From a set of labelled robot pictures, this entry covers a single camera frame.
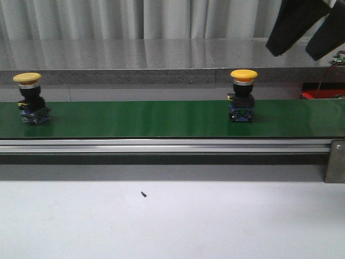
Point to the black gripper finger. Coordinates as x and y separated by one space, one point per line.
294 19
330 34

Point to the yellow mushroom push button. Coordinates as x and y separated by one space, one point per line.
33 109
241 107

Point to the red plastic tray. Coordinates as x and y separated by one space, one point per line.
326 91

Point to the green conveyor belt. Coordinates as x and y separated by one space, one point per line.
174 119

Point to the grey stone counter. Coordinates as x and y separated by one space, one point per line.
159 61

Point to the grey curtain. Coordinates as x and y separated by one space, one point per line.
44 20

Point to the steel conveyor support bracket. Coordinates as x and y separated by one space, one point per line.
335 169

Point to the aluminium conveyor side rail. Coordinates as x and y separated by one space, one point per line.
166 146

